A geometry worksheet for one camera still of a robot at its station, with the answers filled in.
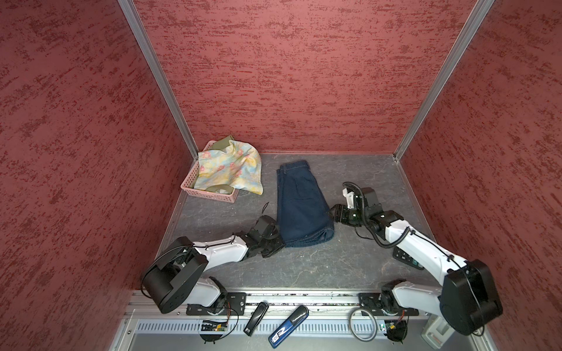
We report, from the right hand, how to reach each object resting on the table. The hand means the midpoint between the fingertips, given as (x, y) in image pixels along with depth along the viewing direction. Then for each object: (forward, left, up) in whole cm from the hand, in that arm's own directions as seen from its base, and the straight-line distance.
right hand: (330, 218), depth 84 cm
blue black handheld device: (-35, +19, -7) cm, 41 cm away
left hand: (-8, +18, -10) cm, 22 cm away
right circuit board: (-36, -18, -13) cm, 42 cm away
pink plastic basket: (+24, +64, -5) cm, 69 cm away
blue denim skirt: (+7, +9, -10) cm, 15 cm away
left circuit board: (-32, +44, -13) cm, 57 cm away
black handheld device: (-32, +28, -8) cm, 43 cm away
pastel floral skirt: (+34, +41, -5) cm, 54 cm away
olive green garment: (+47, +51, -1) cm, 70 cm away
